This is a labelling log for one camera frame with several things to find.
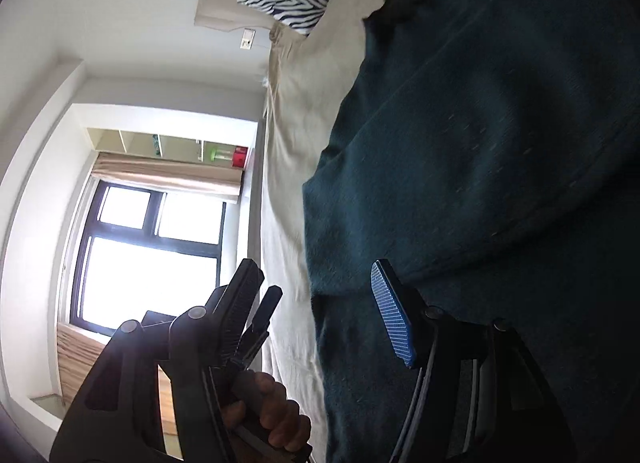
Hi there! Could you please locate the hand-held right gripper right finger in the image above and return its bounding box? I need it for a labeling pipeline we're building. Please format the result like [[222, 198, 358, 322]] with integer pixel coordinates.
[[371, 259, 576, 463]]

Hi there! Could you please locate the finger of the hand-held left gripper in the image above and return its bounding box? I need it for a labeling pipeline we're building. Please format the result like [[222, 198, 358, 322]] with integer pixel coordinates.
[[235, 285, 283, 369]]

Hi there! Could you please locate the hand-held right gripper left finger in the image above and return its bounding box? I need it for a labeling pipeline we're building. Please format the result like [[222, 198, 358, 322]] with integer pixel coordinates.
[[50, 259, 264, 463]]

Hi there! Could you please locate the dark teal knit sweater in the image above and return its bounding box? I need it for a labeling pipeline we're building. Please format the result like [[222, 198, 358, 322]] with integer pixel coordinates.
[[302, 0, 640, 463]]

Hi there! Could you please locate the person's left hand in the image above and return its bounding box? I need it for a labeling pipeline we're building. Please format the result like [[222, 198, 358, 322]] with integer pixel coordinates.
[[220, 370, 313, 451]]

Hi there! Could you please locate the black framed window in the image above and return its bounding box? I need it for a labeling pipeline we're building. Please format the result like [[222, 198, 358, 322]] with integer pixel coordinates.
[[67, 178, 226, 339]]

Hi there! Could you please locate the beige curtain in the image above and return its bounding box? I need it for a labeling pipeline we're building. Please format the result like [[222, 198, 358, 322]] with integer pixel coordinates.
[[90, 152, 243, 204]]

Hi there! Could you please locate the beige bed sheet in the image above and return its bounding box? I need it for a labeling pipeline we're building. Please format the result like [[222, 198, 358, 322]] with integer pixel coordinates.
[[260, 0, 416, 463]]

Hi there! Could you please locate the white wall shelf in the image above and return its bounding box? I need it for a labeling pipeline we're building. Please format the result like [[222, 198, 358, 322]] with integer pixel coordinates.
[[86, 126, 256, 169]]

